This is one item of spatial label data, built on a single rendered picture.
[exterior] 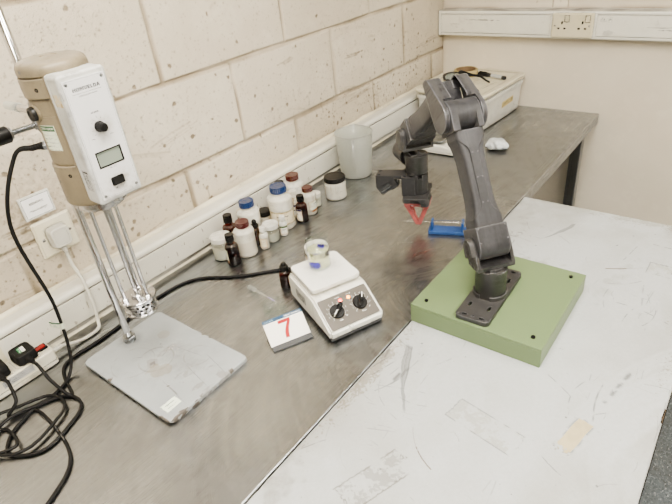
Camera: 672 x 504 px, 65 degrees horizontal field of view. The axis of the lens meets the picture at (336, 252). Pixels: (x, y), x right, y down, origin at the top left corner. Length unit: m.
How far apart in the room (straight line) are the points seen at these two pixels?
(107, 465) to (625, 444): 0.85
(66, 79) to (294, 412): 0.65
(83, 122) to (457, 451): 0.77
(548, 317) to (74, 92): 0.91
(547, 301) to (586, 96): 1.34
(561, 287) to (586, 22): 1.27
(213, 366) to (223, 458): 0.22
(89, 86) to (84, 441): 0.62
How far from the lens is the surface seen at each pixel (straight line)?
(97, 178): 0.90
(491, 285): 1.11
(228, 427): 1.01
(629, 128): 2.38
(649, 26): 2.24
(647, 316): 1.26
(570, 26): 2.28
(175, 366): 1.15
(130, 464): 1.03
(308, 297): 1.15
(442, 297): 1.15
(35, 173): 1.28
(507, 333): 1.08
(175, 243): 1.45
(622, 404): 1.06
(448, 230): 1.46
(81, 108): 0.87
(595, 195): 2.51
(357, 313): 1.13
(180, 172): 1.48
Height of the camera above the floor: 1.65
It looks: 32 degrees down
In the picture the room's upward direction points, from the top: 7 degrees counter-clockwise
